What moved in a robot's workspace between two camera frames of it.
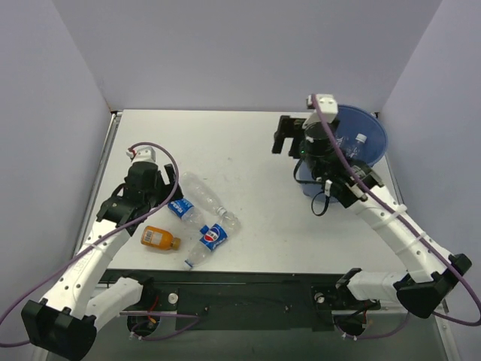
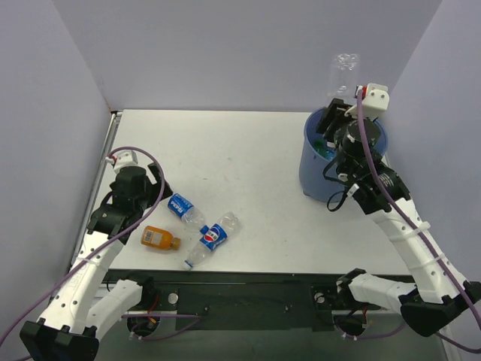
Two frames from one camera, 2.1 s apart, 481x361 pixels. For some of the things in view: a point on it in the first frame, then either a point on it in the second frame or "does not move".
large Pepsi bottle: (212, 237) does not move
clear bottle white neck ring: (221, 210) to (343, 74)
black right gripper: (294, 132) to (332, 117)
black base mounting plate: (243, 300) does not move
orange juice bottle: (160, 238) does not move
